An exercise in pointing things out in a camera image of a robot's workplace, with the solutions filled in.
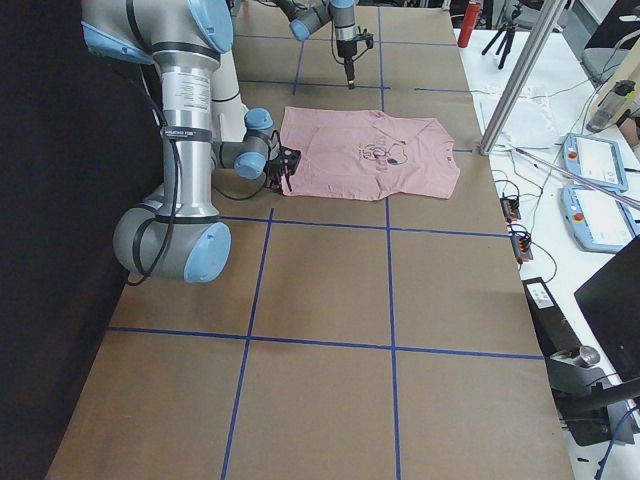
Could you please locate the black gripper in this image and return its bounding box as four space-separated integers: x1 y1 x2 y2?
336 38 357 90
264 147 292 195

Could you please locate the pink Snoopy t-shirt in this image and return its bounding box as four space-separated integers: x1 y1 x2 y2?
281 106 460 201

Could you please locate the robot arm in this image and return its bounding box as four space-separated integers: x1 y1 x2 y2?
274 0 358 89
81 1 300 283

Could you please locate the red cylinder bottle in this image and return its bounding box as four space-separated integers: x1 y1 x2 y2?
457 1 481 48

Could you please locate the upper orange circuit board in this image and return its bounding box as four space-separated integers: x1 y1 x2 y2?
500 196 521 223

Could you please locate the orange circuit board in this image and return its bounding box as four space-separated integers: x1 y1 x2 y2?
500 196 521 223
510 230 533 265

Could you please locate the lower orange circuit board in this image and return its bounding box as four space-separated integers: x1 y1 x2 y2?
510 230 533 265

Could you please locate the clear water bottle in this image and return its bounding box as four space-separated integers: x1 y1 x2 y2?
586 80 635 133

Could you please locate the upper teach pendant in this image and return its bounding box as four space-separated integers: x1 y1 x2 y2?
562 133 629 192

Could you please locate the teach pendant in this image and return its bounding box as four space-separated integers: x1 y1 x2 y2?
560 185 639 254
562 133 629 192

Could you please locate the lower teach pendant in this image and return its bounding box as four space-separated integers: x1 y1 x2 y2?
560 185 639 254

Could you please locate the black power box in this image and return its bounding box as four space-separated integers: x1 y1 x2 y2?
522 277 581 357

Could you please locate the black monitor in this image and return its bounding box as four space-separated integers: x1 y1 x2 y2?
574 238 640 381

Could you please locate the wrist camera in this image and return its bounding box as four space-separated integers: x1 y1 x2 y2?
355 28 374 50
280 146 301 175

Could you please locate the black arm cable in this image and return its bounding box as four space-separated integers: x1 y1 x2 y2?
112 64 281 287

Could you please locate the black camera tripod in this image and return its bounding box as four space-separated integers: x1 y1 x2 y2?
481 5 521 70

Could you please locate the aluminium frame post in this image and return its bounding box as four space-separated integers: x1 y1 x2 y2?
479 0 566 156

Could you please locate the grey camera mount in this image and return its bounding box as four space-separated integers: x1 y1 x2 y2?
545 352 639 446

